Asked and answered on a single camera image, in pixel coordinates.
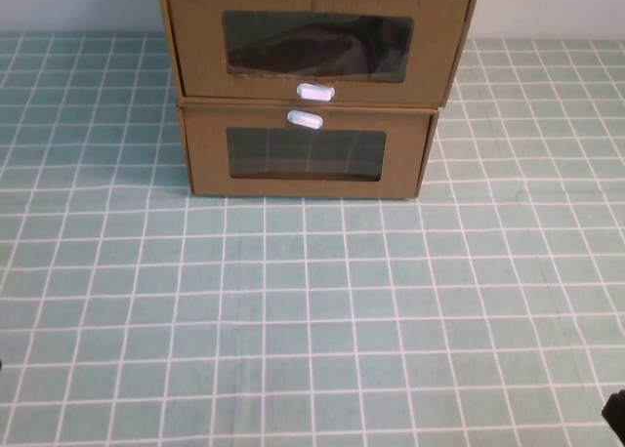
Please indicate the green checked tablecloth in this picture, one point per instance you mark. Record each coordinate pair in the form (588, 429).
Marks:
(312, 320)

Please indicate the cardboard shoe box shell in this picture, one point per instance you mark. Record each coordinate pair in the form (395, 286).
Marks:
(433, 134)
(166, 8)

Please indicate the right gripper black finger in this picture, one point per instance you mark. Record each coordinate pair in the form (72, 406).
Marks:
(616, 410)

